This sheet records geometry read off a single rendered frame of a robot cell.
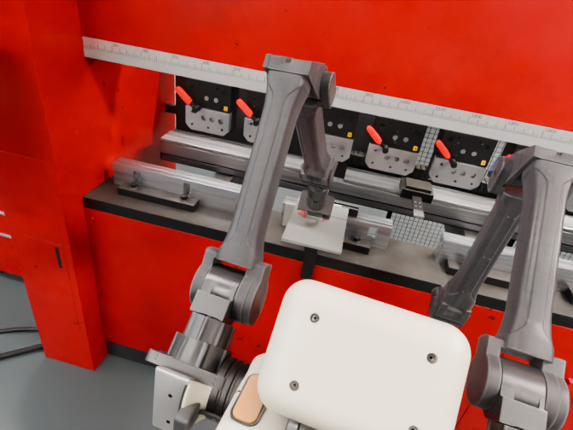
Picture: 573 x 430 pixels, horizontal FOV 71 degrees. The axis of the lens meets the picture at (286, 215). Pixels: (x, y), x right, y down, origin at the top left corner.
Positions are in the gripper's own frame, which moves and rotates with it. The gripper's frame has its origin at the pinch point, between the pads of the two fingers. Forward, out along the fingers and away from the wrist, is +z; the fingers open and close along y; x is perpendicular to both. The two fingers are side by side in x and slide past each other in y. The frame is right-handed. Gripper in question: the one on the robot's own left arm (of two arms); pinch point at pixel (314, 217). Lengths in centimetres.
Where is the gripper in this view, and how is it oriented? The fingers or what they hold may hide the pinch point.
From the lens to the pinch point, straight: 127.4
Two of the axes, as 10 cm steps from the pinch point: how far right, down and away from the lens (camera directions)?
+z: 0.0, 4.7, 8.8
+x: -2.6, 8.5, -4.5
